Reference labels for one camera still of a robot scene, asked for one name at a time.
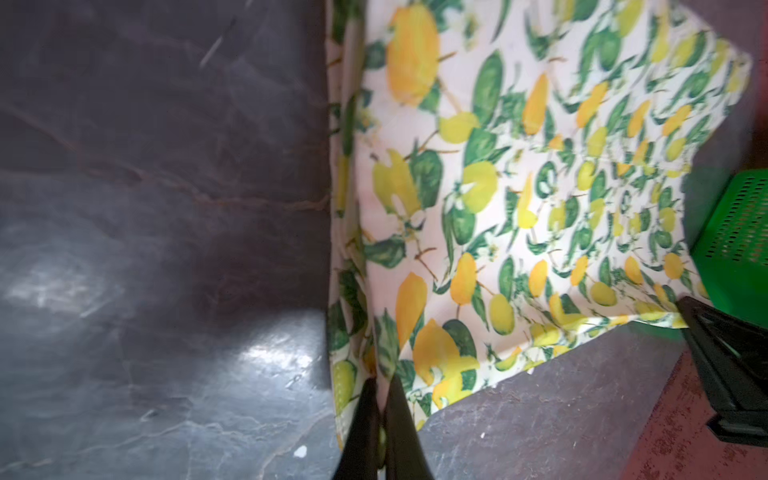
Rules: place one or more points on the green plastic basket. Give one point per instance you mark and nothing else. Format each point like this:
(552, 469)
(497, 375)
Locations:
(731, 252)

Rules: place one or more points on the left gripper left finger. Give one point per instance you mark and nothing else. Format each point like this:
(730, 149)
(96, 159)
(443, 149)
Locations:
(360, 455)

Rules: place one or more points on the yellow floral skirt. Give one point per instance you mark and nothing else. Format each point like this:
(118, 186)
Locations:
(508, 183)

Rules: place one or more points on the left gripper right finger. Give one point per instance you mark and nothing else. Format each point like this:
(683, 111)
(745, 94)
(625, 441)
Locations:
(404, 456)

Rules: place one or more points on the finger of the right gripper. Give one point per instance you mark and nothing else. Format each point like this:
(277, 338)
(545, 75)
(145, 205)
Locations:
(730, 357)

